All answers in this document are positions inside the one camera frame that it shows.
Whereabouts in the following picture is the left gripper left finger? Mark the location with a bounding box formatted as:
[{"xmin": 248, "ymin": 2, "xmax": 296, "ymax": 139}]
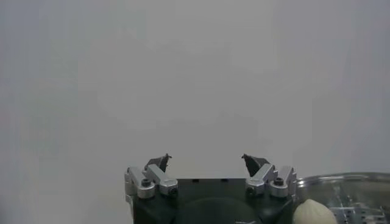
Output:
[{"xmin": 124, "ymin": 153, "xmax": 179, "ymax": 200}]

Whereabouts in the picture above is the stainless steel steamer pot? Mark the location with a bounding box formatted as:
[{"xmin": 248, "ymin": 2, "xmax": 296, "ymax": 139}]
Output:
[{"xmin": 297, "ymin": 172, "xmax": 390, "ymax": 224}]

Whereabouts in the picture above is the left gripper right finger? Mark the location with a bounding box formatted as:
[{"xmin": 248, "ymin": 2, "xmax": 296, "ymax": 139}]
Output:
[{"xmin": 241, "ymin": 153, "xmax": 298, "ymax": 198}]

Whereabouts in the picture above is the white steamed baozi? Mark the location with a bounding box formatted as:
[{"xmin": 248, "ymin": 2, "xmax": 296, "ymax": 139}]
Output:
[{"xmin": 292, "ymin": 198, "xmax": 338, "ymax": 224}]

